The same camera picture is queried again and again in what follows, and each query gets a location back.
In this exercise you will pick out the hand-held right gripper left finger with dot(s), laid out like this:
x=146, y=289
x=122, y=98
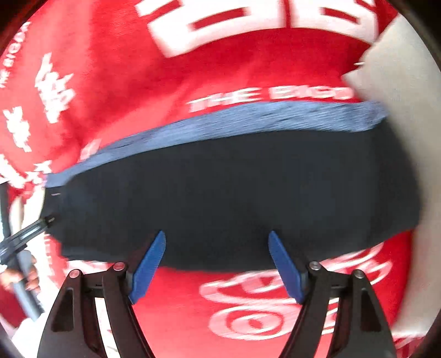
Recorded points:
x=150, y=265

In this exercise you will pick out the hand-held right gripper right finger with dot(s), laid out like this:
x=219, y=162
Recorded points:
x=284, y=265

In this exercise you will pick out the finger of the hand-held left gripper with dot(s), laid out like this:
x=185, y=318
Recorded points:
x=32, y=229

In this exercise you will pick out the dark pants with blue waistband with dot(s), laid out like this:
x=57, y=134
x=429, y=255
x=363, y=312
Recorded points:
x=224, y=192

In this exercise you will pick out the person's left forearm red sleeve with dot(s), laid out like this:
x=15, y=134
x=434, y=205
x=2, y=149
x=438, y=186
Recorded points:
x=10, y=306

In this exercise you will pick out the person's left hand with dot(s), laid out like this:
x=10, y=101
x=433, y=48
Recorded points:
x=29, y=277

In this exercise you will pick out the red printed blanket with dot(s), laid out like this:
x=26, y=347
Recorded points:
x=131, y=69

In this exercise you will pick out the white pillow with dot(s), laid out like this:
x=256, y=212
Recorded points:
x=399, y=89

